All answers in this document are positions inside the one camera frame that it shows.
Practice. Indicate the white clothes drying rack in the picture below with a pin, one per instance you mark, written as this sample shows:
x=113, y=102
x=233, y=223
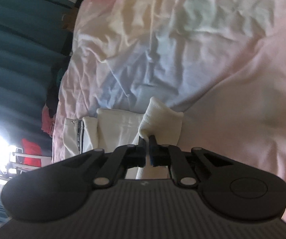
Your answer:
x=20, y=162

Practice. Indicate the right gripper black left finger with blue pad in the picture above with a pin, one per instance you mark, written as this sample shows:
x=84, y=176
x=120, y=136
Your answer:
x=58, y=190

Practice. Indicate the teal window curtain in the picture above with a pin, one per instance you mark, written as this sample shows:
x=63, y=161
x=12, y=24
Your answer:
x=31, y=42

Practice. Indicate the pastel pink blue duvet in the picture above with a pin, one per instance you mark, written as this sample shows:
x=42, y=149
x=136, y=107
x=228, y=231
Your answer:
x=220, y=62

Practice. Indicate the red fabric on rack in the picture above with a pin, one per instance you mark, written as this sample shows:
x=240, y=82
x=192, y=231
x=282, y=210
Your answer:
x=30, y=148

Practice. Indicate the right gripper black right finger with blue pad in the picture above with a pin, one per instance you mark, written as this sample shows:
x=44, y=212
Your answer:
x=231, y=189

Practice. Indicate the brown cardboard box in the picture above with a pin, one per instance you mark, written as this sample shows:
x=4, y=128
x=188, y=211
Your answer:
x=69, y=19

